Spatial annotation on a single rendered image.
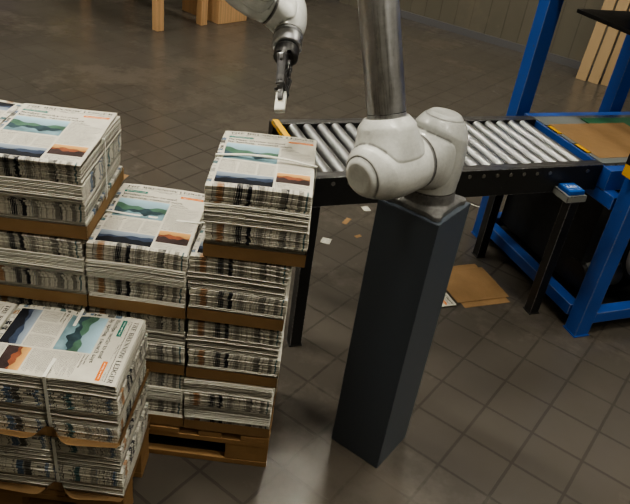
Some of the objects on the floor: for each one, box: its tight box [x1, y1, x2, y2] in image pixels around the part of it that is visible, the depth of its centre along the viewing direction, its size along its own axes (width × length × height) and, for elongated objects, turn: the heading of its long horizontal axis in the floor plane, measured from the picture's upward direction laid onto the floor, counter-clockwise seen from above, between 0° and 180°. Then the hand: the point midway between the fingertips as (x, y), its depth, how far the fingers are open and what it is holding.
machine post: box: [563, 151, 630, 338], centre depth 279 cm, size 9×9×155 cm
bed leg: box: [471, 195, 503, 258], centre depth 351 cm, size 6×6×68 cm
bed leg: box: [285, 206, 321, 347], centre depth 271 cm, size 6×6×68 cm
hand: (280, 101), depth 194 cm, fingers closed
